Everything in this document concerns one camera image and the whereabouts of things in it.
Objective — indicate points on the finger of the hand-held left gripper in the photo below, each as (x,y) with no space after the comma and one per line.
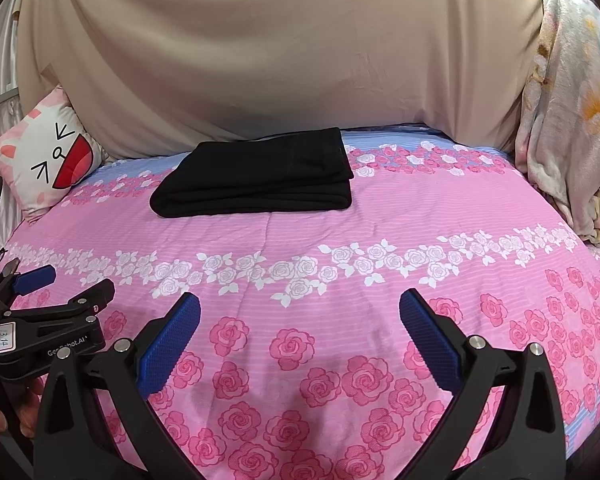
(75,302)
(37,278)

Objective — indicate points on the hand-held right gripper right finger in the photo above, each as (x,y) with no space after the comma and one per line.
(427,335)

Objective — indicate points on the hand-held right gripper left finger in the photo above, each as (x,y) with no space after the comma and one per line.
(172,340)

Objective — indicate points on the black pants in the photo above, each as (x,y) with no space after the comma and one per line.
(260,175)

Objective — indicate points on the person's left hand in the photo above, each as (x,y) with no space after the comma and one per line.
(30,410)

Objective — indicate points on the cat face pillow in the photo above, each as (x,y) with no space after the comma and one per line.
(45,155)

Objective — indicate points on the pink floral bed sheet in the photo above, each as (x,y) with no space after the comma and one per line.
(330,240)

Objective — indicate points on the floral fleece blanket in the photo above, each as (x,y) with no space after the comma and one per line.
(565,110)

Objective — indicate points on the beige cloth cover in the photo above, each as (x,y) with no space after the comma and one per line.
(280,50)

